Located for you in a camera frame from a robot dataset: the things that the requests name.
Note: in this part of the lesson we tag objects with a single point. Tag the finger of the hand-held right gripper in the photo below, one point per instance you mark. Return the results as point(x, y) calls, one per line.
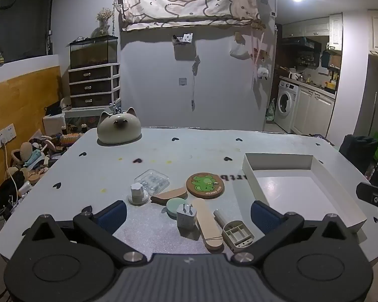
point(373, 195)

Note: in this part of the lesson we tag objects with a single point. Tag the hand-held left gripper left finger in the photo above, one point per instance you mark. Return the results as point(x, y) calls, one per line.
point(113, 215)

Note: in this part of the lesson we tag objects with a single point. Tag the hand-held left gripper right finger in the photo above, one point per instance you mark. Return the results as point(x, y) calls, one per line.
point(264, 217)

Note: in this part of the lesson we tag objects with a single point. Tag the white cardboard box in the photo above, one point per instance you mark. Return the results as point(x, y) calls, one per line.
point(302, 192)

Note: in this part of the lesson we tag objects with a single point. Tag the long light wooden stick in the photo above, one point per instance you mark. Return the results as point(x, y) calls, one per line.
point(208, 226)

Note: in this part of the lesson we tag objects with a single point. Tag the brown wooden paddle piece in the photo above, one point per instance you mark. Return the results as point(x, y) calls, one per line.
point(170, 195)

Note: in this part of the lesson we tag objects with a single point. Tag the mint green round case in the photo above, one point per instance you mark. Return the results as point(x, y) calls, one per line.
point(174, 207)

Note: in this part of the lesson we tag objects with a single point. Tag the cork coaster with green print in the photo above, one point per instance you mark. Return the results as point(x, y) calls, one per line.
point(206, 185)

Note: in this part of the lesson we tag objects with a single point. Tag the white power adapter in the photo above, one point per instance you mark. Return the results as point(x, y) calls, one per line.
point(186, 218)

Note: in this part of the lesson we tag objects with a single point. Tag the white plastic compartment piece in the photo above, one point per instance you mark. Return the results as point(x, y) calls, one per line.
point(237, 236)

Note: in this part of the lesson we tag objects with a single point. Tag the white suction cup knob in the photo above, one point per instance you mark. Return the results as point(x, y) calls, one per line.
point(138, 193)

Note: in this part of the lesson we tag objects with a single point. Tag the black cloth on chair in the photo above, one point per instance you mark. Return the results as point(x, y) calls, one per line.
point(359, 154)

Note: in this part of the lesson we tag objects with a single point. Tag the clear plastic blister case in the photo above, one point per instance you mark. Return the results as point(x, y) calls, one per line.
point(152, 181)

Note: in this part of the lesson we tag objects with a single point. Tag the mop pole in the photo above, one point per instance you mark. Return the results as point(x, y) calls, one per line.
point(372, 113)

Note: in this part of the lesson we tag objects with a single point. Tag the cream cat-shaped ceramic ornament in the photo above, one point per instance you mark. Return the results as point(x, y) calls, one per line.
point(118, 129)

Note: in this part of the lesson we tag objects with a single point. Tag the pile of toys and shoes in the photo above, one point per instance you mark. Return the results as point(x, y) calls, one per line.
point(34, 160)

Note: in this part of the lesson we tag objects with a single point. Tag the white lower kitchen cabinets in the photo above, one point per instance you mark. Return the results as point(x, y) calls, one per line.
point(315, 113)

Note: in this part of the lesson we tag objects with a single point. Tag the white kitchen cabinets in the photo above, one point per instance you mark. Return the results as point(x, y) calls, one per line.
point(315, 113)
point(315, 28)

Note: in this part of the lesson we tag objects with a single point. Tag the green patterned bag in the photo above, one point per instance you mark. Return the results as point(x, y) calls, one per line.
point(271, 111)

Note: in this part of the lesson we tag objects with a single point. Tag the white washing machine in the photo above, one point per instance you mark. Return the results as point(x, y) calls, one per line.
point(286, 105)

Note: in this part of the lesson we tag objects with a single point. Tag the white cabinet with dark drawers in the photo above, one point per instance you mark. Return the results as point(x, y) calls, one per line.
point(93, 85)

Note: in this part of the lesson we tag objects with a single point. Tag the white kettle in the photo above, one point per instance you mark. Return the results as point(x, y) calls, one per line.
point(294, 76)

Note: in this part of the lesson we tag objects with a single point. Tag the white sheep plush toy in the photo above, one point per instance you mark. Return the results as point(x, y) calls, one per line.
point(263, 72)

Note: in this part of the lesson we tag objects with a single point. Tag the glass fish tank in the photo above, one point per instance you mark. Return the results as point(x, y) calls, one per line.
point(93, 52)

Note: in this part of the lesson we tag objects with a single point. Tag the white hanging plastic bag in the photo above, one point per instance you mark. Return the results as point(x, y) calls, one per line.
point(239, 50)

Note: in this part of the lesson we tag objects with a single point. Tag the white upper kitchen cabinets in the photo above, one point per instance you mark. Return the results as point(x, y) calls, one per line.
point(315, 28)

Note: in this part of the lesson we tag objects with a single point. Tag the vase of dried flowers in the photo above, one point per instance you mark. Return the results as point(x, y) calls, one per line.
point(104, 17)

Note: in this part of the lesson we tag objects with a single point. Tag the dark window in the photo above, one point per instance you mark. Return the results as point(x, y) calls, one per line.
point(22, 19)

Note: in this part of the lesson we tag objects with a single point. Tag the bear printed cloth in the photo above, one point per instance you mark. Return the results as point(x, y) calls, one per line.
point(189, 3)

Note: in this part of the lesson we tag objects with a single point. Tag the white wall socket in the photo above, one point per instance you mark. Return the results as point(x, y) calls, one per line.
point(5, 135)

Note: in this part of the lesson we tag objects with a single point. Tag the grey wall switch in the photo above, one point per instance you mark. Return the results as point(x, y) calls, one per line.
point(183, 81)

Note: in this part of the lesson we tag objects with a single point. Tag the small wall organiser box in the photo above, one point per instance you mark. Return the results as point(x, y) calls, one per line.
point(184, 42)

